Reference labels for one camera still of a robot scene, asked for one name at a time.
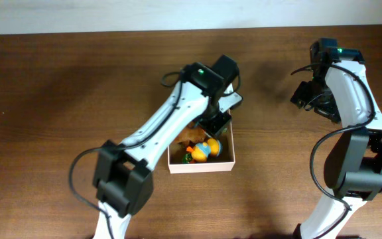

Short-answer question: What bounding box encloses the brown plush toy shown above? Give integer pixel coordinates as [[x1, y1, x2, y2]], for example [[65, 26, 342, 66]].
[[173, 124, 208, 147]]

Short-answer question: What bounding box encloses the orange duck toy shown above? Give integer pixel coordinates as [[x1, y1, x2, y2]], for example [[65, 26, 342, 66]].
[[186, 138, 223, 163]]

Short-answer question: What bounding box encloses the green ridged ball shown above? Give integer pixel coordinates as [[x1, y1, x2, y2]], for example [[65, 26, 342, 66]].
[[182, 154, 193, 164]]

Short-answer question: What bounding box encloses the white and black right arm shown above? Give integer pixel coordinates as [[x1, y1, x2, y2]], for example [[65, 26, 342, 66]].
[[290, 38, 382, 238]]

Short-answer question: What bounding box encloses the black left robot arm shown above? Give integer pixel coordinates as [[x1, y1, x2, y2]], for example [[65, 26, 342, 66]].
[[93, 55, 242, 238]]

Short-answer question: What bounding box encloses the pink cardboard box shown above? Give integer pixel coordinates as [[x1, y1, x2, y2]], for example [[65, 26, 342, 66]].
[[167, 123, 235, 174]]

